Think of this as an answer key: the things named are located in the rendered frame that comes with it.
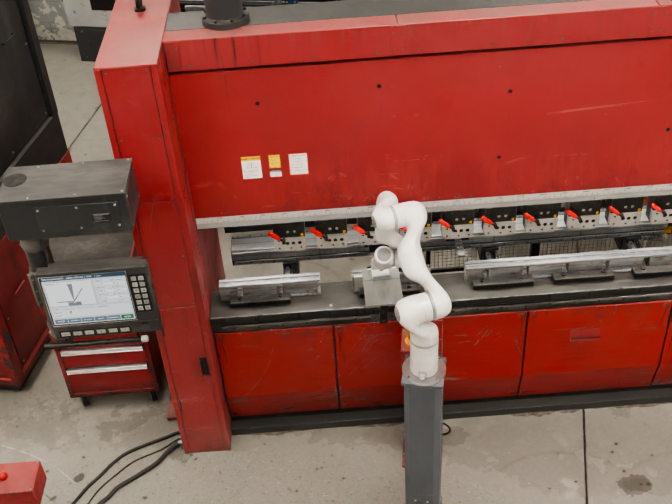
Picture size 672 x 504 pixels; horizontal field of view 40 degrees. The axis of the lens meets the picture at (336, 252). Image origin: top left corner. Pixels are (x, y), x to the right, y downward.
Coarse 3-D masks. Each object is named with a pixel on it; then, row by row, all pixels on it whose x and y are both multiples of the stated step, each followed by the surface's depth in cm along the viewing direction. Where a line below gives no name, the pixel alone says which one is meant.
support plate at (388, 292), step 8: (368, 272) 458; (392, 272) 457; (376, 280) 452; (384, 280) 452; (392, 280) 452; (368, 288) 448; (376, 288) 448; (384, 288) 448; (392, 288) 447; (400, 288) 447; (368, 296) 444; (376, 296) 443; (384, 296) 443; (392, 296) 443; (400, 296) 442; (368, 304) 439; (376, 304) 439; (384, 304) 439; (392, 304) 439
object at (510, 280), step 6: (510, 276) 464; (516, 276) 464; (528, 276) 463; (474, 282) 462; (480, 282) 462; (486, 282) 461; (492, 282) 461; (498, 282) 461; (504, 282) 461; (510, 282) 460; (516, 282) 460; (522, 282) 460; (528, 282) 461; (474, 288) 461; (480, 288) 461; (486, 288) 462; (492, 288) 462
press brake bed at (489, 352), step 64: (320, 320) 461; (448, 320) 465; (512, 320) 467; (576, 320) 469; (640, 320) 472; (256, 384) 487; (320, 384) 489; (384, 384) 491; (448, 384) 495; (512, 384) 499; (576, 384) 503; (640, 384) 508
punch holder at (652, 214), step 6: (648, 198) 446; (654, 198) 438; (660, 198) 438; (666, 198) 438; (648, 204) 448; (660, 204) 440; (666, 204) 440; (648, 210) 449; (654, 210) 443; (666, 210) 442; (648, 216) 449; (654, 216) 444; (660, 216) 444; (666, 216) 444; (654, 222) 446; (660, 222) 446; (666, 222) 447
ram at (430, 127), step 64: (320, 64) 387; (384, 64) 388; (448, 64) 389; (512, 64) 391; (576, 64) 392; (640, 64) 394; (192, 128) 402; (256, 128) 404; (320, 128) 405; (384, 128) 407; (448, 128) 409; (512, 128) 410; (576, 128) 412; (640, 128) 414; (192, 192) 423; (256, 192) 425; (320, 192) 426; (448, 192) 430; (512, 192) 432; (640, 192) 435
